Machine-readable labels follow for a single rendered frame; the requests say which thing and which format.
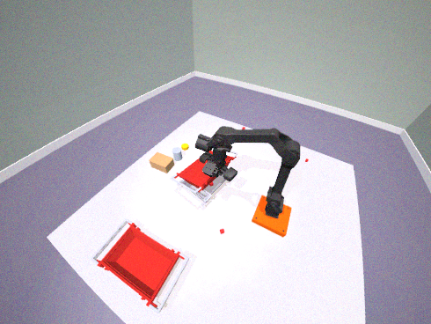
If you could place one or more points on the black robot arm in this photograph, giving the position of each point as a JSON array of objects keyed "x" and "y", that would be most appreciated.
[{"x": 286, "y": 148}]

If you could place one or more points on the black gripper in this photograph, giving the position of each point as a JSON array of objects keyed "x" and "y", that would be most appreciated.
[{"x": 228, "y": 174}]

